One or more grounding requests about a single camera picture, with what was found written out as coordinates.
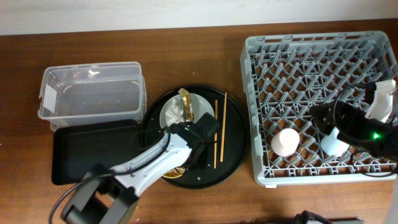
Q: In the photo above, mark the clear plastic storage bin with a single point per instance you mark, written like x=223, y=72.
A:
x=91, y=93

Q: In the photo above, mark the light blue plastic cup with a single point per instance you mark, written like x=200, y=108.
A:
x=333, y=146

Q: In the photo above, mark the gold foil wrapper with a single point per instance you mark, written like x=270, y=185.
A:
x=187, y=104

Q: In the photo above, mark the yellow bowl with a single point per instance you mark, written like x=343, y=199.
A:
x=175, y=172

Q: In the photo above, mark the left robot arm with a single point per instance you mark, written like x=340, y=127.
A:
x=111, y=195

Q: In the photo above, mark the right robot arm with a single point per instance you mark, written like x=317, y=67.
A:
x=386, y=142

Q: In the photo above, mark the round black serving tray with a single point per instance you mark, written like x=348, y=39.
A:
x=236, y=139

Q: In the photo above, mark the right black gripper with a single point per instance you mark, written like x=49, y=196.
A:
x=353, y=117

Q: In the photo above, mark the right wooden chopstick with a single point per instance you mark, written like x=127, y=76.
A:
x=223, y=127

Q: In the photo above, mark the crumpled white napkin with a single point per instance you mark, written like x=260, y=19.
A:
x=174, y=114

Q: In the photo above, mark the grey round plate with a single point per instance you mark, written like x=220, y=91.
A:
x=200, y=107

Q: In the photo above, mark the grey dishwasher rack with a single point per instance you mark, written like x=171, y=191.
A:
x=285, y=75

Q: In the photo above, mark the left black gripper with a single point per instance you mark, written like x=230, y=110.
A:
x=204, y=161

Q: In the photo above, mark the pink plastic cup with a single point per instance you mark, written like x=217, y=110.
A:
x=285, y=142

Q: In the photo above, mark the black rectangular tray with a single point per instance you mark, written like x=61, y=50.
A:
x=76, y=149

